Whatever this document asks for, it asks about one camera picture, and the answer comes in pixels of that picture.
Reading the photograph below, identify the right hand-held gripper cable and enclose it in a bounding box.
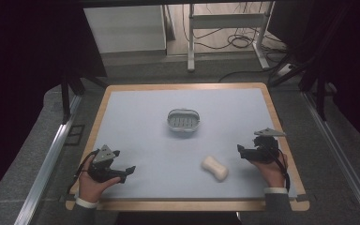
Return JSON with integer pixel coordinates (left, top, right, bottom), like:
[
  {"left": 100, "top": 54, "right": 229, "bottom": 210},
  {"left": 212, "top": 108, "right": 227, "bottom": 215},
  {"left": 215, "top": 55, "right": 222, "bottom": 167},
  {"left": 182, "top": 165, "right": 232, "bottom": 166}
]
[{"left": 274, "top": 147, "right": 292, "bottom": 192}]

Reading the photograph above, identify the white power strip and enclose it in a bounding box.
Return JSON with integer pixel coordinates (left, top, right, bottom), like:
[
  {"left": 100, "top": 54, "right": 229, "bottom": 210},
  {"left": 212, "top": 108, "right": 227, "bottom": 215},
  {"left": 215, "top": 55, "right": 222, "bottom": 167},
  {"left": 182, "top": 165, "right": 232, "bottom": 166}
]
[{"left": 276, "top": 63, "right": 295, "bottom": 78}]

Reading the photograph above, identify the left hand-held gripper cable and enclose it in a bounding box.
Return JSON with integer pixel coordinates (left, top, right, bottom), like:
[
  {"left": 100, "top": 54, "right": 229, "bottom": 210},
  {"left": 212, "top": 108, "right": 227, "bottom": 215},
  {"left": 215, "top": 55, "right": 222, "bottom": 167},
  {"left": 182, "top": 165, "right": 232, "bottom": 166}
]
[{"left": 67, "top": 148, "right": 101, "bottom": 195}]

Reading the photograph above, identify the grey soap dish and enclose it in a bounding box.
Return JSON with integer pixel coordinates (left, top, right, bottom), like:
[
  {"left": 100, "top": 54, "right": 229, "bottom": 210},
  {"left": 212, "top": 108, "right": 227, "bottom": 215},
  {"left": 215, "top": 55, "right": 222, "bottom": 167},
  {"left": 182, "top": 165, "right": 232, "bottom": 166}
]
[{"left": 167, "top": 108, "right": 201, "bottom": 133}]

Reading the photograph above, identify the person's left hand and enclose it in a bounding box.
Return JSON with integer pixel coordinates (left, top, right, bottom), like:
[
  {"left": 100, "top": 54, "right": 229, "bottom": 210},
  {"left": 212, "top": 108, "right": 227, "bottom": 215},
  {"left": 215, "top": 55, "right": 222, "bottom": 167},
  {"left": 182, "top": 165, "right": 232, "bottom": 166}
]
[{"left": 78, "top": 156, "right": 122, "bottom": 204}]

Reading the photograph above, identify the person's right hand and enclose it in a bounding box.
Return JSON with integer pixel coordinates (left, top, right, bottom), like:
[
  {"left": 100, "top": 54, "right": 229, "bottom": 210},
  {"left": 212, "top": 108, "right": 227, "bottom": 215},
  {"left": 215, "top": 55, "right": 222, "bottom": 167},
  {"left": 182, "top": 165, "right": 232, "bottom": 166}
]
[{"left": 248, "top": 151, "right": 290, "bottom": 189}]

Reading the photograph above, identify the black metal stand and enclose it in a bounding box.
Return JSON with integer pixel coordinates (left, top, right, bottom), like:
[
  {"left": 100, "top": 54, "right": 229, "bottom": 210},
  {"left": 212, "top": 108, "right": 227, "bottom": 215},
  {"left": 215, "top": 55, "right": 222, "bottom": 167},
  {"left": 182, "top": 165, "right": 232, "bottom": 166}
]
[
  {"left": 59, "top": 74, "right": 108, "bottom": 125},
  {"left": 299, "top": 60, "right": 330, "bottom": 122}
]

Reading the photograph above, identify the dark curtain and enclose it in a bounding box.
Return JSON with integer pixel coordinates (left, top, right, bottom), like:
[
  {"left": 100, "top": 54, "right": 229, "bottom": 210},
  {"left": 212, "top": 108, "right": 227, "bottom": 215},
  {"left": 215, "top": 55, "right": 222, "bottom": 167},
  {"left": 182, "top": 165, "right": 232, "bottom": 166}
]
[
  {"left": 267, "top": 0, "right": 360, "bottom": 155},
  {"left": 0, "top": 0, "right": 108, "bottom": 209}
]

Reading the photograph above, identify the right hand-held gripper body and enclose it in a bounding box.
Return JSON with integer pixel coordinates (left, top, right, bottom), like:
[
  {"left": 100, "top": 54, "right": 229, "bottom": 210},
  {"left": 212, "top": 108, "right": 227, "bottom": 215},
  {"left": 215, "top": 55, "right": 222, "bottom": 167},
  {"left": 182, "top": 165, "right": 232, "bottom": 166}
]
[{"left": 251, "top": 127, "right": 287, "bottom": 164}]

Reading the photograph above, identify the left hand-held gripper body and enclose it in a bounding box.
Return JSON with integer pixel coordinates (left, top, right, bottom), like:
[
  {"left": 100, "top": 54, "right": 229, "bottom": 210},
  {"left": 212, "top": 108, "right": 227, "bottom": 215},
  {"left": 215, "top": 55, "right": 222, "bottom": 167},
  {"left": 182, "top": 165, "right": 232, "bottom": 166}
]
[{"left": 88, "top": 143, "right": 122, "bottom": 184}]

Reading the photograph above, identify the white cabinet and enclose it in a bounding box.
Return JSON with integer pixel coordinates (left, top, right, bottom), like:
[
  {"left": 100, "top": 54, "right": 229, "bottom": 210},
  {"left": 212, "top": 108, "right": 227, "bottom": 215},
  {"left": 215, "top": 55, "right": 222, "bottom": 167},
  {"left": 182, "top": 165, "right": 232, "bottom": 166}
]
[{"left": 82, "top": 4, "right": 168, "bottom": 54}]

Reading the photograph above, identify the white metal desk frame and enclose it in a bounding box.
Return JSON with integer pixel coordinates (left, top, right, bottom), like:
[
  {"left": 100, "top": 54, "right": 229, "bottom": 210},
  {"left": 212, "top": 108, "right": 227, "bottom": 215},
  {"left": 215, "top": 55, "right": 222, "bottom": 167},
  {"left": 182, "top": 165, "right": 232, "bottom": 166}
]
[{"left": 187, "top": 1, "right": 277, "bottom": 73}]

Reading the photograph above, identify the cream soap bar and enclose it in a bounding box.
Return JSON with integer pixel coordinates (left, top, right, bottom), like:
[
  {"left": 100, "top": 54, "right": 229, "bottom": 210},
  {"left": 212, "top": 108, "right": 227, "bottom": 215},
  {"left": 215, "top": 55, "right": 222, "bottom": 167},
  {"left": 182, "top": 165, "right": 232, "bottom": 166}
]
[{"left": 201, "top": 155, "right": 230, "bottom": 183}]

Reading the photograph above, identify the light blue table mat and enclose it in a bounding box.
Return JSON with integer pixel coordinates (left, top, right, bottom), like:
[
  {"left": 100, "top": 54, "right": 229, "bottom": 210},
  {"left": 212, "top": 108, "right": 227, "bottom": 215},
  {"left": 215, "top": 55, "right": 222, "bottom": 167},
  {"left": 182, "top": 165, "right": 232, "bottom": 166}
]
[{"left": 88, "top": 87, "right": 298, "bottom": 201}]

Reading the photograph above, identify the person's dark clothing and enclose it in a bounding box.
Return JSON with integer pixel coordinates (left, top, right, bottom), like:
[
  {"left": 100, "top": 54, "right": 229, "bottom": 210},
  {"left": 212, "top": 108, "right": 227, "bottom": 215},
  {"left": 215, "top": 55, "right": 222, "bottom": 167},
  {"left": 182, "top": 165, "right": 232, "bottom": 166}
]
[{"left": 113, "top": 211, "right": 244, "bottom": 225}]

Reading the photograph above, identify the aluminium rail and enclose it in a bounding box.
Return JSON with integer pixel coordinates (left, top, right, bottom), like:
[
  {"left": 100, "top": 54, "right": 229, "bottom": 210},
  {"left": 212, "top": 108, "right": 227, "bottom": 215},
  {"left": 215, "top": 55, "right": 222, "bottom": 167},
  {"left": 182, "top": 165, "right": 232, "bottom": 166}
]
[
  {"left": 13, "top": 95, "right": 83, "bottom": 225},
  {"left": 302, "top": 91, "right": 360, "bottom": 225}
]

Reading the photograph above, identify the tangle of black floor cables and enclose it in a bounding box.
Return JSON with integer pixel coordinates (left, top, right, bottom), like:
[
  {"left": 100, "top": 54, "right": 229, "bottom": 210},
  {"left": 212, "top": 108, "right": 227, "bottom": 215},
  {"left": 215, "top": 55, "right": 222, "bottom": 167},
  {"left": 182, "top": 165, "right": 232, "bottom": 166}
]
[{"left": 182, "top": 2, "right": 289, "bottom": 54}]

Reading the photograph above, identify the hand-held gripper cable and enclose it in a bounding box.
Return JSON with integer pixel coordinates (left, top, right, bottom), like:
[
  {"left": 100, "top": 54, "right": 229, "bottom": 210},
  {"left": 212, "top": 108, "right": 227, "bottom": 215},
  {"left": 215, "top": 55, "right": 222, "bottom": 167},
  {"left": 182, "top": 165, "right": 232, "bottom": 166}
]
[
  {"left": 274, "top": 147, "right": 292, "bottom": 192},
  {"left": 67, "top": 148, "right": 101, "bottom": 195}
]

